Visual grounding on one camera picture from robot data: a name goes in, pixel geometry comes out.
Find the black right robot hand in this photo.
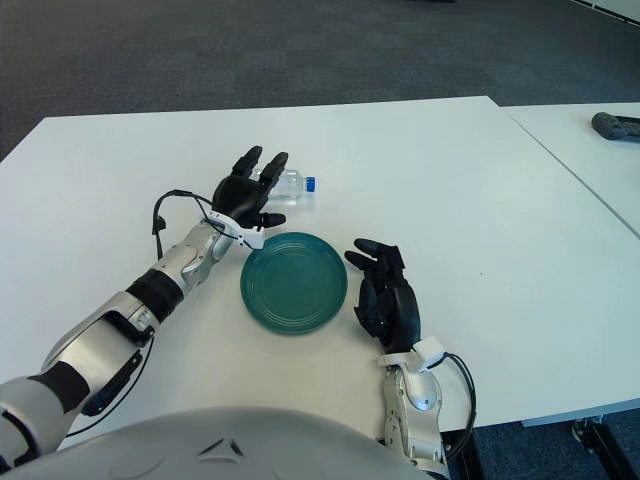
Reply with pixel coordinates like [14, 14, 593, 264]
[344, 238, 422, 354]

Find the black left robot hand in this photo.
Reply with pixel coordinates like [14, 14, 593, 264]
[210, 145, 291, 232]

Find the clear bottle with blue cap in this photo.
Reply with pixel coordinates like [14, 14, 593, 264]
[252, 167, 319, 209]

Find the green round plate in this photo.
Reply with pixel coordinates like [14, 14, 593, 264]
[240, 231, 348, 335]

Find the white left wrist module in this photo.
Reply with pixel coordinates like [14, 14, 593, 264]
[202, 212, 266, 250]

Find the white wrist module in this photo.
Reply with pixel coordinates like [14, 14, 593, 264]
[413, 337, 446, 374]
[202, 212, 266, 250]

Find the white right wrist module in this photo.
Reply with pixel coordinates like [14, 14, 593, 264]
[413, 337, 446, 374]

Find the black table leg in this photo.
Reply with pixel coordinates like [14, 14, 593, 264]
[442, 429, 481, 480]

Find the grey robot torso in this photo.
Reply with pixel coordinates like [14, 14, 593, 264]
[0, 405, 431, 480]

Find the black table foot with caster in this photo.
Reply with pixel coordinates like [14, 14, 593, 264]
[572, 417, 640, 480]

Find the grey handheld controller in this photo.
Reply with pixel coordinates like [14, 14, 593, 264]
[591, 112, 640, 141]

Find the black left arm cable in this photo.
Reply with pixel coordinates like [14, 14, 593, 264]
[69, 188, 236, 436]

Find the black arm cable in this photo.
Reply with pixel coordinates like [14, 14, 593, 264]
[69, 188, 236, 436]
[434, 352, 476, 454]

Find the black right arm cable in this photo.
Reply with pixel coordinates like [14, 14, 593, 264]
[434, 352, 476, 454]

